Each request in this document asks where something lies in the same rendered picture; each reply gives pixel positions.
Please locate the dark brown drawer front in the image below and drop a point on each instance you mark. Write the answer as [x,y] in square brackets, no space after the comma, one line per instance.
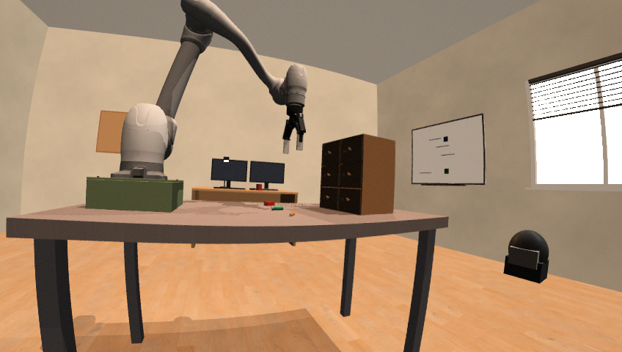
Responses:
[331,153]
[353,150]
[330,175]
[349,199]
[355,173]
[329,197]

